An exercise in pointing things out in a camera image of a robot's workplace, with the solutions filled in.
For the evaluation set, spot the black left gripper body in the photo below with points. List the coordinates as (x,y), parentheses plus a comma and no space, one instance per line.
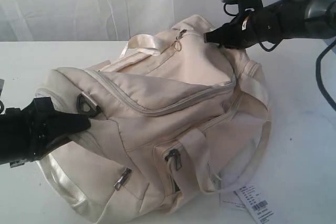
(25,131)

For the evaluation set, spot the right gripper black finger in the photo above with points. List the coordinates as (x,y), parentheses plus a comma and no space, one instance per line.
(228,36)

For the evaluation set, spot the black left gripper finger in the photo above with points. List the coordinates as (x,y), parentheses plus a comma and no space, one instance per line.
(59,124)

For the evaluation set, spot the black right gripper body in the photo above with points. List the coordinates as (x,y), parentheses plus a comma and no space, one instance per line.
(253,27)

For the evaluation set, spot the cream duffel bag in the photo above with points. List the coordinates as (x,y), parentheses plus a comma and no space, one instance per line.
(178,118)

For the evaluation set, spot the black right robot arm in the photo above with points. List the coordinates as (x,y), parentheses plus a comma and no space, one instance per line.
(309,19)

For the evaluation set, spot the white paper hang tag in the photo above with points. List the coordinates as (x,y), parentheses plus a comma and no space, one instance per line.
(249,199)

